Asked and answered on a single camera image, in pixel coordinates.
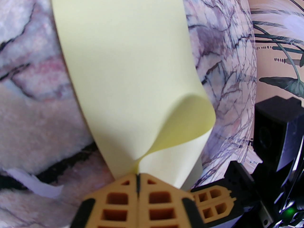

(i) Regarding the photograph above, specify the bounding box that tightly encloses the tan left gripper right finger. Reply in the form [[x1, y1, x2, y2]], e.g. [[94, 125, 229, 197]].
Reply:
[[139, 174, 205, 228]]

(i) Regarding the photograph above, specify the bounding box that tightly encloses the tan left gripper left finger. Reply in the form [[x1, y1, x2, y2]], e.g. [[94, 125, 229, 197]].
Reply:
[[71, 174, 139, 228]]

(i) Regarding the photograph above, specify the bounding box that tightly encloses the pale yellow paper sheet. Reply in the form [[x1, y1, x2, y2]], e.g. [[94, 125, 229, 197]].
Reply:
[[50, 0, 216, 190]]

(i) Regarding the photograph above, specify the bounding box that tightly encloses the white plastic scrap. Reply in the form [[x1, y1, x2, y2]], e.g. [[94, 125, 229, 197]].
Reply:
[[4, 168, 64, 199]]

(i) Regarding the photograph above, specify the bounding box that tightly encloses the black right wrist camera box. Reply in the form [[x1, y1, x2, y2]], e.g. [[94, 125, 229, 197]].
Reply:
[[254, 96, 304, 173]]

